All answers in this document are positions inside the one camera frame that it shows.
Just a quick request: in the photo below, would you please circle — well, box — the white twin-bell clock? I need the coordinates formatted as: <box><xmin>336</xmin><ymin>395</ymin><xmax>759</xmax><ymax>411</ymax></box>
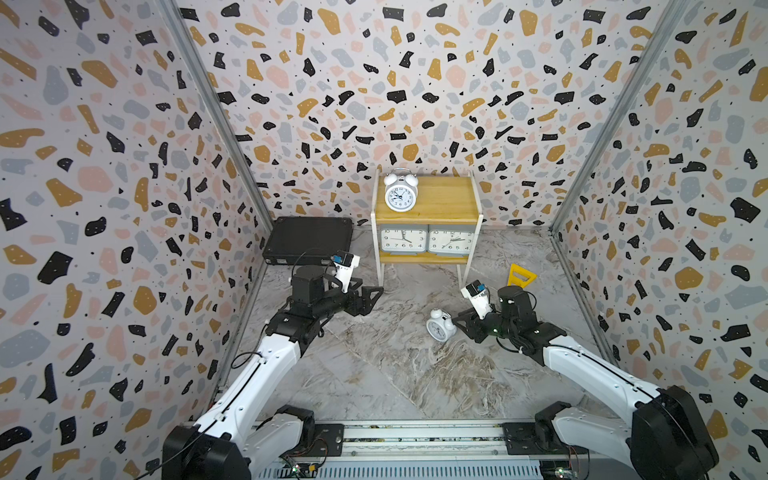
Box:
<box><xmin>426</xmin><ymin>309</ymin><xmax>457</xmax><ymax>343</ymax></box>
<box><xmin>384</xmin><ymin>169</ymin><xmax>419</xmax><ymax>213</ymax></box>

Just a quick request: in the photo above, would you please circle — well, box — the grey square alarm clock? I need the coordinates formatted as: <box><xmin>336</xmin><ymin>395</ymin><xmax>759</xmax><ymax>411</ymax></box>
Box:
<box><xmin>427</xmin><ymin>225</ymin><xmax>475</xmax><ymax>257</ymax></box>
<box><xmin>380</xmin><ymin>224</ymin><xmax>429</xmax><ymax>255</ymax></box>

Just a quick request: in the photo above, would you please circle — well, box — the wooden two-tier shelf white frame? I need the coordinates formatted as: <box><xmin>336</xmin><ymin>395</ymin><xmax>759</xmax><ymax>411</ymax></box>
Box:
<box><xmin>370</xmin><ymin>171</ymin><xmax>484</xmax><ymax>285</ymax></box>

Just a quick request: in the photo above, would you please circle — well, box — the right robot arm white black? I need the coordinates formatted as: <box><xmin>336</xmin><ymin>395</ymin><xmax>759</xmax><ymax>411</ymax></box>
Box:
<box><xmin>429</xmin><ymin>281</ymin><xmax>720</xmax><ymax>479</ymax></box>

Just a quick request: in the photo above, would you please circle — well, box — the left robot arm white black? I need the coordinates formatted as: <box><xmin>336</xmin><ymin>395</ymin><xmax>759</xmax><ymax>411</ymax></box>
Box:
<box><xmin>159</xmin><ymin>264</ymin><xmax>384</xmax><ymax>479</ymax></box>

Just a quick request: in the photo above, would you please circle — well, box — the yellow plastic triangle tool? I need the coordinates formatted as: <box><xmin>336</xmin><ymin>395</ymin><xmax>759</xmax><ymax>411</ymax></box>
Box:
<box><xmin>507</xmin><ymin>264</ymin><xmax>537</xmax><ymax>289</ymax></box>

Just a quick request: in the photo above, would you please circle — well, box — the black case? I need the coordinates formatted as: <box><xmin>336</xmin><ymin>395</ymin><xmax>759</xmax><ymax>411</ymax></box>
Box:
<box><xmin>263</xmin><ymin>216</ymin><xmax>353</xmax><ymax>266</ymax></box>

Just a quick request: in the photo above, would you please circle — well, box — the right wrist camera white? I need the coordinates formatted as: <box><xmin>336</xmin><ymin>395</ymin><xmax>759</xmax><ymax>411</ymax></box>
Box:
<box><xmin>461</xmin><ymin>280</ymin><xmax>493</xmax><ymax>320</ymax></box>

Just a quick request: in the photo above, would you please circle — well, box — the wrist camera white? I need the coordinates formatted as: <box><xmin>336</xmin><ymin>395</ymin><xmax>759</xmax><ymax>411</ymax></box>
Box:
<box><xmin>461</xmin><ymin>280</ymin><xmax>493</xmax><ymax>320</ymax></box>
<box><xmin>331</xmin><ymin>251</ymin><xmax>360</xmax><ymax>293</ymax></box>

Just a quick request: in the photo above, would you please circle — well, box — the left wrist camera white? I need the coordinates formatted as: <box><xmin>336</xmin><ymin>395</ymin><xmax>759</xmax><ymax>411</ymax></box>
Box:
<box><xmin>331</xmin><ymin>251</ymin><xmax>360</xmax><ymax>293</ymax></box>

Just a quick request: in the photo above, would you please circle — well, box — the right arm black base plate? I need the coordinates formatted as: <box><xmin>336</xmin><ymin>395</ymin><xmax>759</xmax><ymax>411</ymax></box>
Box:
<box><xmin>501</xmin><ymin>422</ymin><xmax>570</xmax><ymax>456</ymax></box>

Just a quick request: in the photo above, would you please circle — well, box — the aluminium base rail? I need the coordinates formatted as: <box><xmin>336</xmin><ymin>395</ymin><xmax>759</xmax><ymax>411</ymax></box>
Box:
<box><xmin>166</xmin><ymin>418</ymin><xmax>676</xmax><ymax>480</ymax></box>

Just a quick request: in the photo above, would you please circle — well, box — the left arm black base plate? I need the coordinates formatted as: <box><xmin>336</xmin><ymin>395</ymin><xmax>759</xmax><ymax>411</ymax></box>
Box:
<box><xmin>285</xmin><ymin>423</ymin><xmax>345</xmax><ymax>458</ymax></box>

